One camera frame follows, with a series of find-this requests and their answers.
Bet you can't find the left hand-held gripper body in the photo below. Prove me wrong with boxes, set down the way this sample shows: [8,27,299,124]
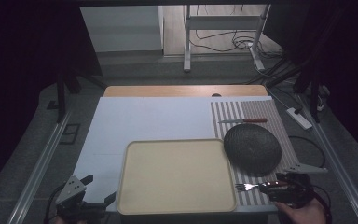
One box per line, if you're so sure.
[55,175,107,222]

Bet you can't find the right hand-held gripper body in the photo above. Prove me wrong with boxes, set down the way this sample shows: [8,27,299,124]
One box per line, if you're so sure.
[268,162,329,209]

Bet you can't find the fork with red handle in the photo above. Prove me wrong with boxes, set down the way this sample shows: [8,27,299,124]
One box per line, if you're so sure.
[234,180,289,192]

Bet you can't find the person's left hand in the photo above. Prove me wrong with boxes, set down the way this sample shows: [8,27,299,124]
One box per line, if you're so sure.
[53,217,88,224]

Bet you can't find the person's right hand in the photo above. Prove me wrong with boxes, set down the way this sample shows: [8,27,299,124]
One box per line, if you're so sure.
[274,198,328,224]

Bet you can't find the dark round plate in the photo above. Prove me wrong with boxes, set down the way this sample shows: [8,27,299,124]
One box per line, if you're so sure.
[223,123,282,175]

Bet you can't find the black floor socket plate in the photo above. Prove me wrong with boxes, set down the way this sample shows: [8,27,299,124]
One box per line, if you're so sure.
[59,123,81,146]

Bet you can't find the white power strip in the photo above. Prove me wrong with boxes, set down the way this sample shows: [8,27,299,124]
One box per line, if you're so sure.
[285,106,313,131]

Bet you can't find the striped placemat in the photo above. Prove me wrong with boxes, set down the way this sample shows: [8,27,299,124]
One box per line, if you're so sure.
[210,99,300,207]

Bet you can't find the beige plastic tray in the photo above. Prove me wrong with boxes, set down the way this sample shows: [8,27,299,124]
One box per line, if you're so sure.
[117,138,238,216]

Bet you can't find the black stand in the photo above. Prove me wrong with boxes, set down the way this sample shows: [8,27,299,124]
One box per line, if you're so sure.
[265,62,330,124]
[55,69,108,124]

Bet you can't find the white table cover sheet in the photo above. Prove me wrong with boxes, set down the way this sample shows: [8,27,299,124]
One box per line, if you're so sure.
[73,95,278,214]

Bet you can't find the white metal stand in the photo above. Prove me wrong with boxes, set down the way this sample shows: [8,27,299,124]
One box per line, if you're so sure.
[183,4,272,74]

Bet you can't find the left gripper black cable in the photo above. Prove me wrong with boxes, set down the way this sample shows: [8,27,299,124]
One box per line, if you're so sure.
[44,182,67,224]

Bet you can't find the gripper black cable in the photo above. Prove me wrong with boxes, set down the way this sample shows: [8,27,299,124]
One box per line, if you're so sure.
[44,182,67,224]
[310,184,334,224]

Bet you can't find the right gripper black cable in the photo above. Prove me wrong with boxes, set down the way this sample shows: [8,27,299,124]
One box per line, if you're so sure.
[310,184,334,224]

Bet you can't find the black cable loop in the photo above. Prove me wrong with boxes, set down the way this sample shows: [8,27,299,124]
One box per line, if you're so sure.
[288,135,327,169]

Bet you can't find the aluminium rail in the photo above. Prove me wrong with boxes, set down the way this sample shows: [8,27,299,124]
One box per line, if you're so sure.
[296,92,358,224]
[7,111,73,224]

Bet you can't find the knife with red handle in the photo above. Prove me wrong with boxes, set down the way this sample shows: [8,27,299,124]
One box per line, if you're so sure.
[217,117,269,125]

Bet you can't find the black floor cables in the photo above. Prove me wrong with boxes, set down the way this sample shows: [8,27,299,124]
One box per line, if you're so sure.
[188,4,293,86]

